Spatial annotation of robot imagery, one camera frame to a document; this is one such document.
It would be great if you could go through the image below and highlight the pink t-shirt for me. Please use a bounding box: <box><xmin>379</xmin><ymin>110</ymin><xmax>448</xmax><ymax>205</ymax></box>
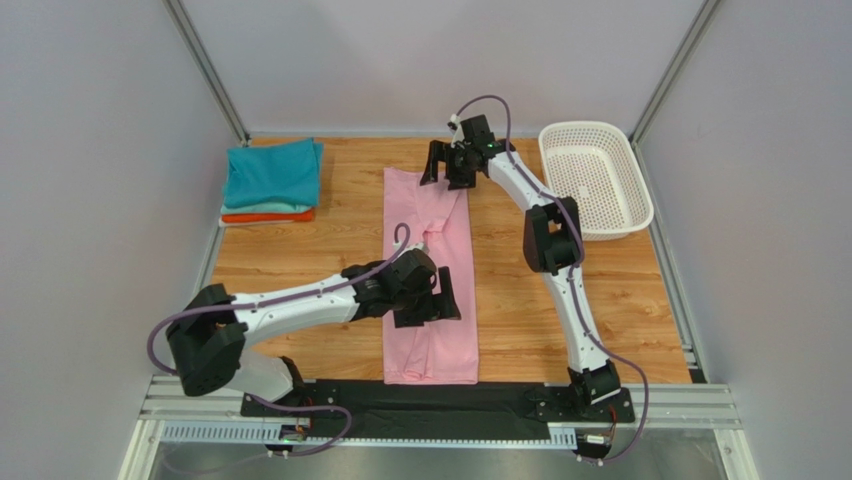
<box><xmin>381</xmin><ymin>166</ymin><xmax>481</xmax><ymax>386</ymax></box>

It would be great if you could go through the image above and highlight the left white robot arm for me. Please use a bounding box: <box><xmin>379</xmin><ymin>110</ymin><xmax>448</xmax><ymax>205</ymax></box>
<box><xmin>165</xmin><ymin>246</ymin><xmax>461</xmax><ymax>407</ymax></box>

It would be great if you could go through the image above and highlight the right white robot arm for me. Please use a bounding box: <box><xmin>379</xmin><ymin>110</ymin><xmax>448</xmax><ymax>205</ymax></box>
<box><xmin>420</xmin><ymin>115</ymin><xmax>629</xmax><ymax>419</ymax></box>

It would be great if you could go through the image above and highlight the orange folded t-shirt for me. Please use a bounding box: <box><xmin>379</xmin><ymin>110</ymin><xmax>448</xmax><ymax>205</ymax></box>
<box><xmin>220</xmin><ymin>208</ymin><xmax>315</xmax><ymax>225</ymax></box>

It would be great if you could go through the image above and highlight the black base mat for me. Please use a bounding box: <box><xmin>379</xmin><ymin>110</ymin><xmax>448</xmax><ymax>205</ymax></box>
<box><xmin>240</xmin><ymin>378</ymin><xmax>635</xmax><ymax>441</ymax></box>

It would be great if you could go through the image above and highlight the white plastic basket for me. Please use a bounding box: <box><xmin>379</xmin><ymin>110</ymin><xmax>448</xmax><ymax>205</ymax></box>
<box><xmin>538</xmin><ymin>121</ymin><xmax>655</xmax><ymax>241</ymax></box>

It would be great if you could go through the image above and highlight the teal folded t-shirt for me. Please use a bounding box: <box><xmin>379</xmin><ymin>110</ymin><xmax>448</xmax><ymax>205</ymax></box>
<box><xmin>223</xmin><ymin>138</ymin><xmax>325</xmax><ymax>209</ymax></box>

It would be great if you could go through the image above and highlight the mint folded t-shirt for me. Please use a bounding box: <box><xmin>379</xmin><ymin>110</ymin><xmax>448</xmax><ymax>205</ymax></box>
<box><xmin>220</xmin><ymin>202</ymin><xmax>313</xmax><ymax>215</ymax></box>

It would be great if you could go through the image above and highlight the aluminium frame rail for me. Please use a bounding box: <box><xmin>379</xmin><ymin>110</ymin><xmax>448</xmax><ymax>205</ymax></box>
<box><xmin>120</xmin><ymin>375</ymin><xmax>757</xmax><ymax>479</ymax></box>

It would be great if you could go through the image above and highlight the right aluminium corner post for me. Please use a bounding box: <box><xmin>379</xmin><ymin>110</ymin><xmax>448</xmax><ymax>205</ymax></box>
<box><xmin>630</xmin><ymin>0</ymin><xmax>724</xmax><ymax>147</ymax></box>

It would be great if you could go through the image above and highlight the aluminium corner post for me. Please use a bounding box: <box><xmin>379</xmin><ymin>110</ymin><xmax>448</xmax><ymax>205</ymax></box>
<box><xmin>630</xmin><ymin>0</ymin><xmax>724</xmax><ymax>147</ymax></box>
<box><xmin>162</xmin><ymin>0</ymin><xmax>251</xmax><ymax>147</ymax></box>

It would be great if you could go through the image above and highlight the left aluminium corner post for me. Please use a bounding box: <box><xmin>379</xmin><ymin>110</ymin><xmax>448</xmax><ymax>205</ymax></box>
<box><xmin>162</xmin><ymin>0</ymin><xmax>251</xmax><ymax>147</ymax></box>

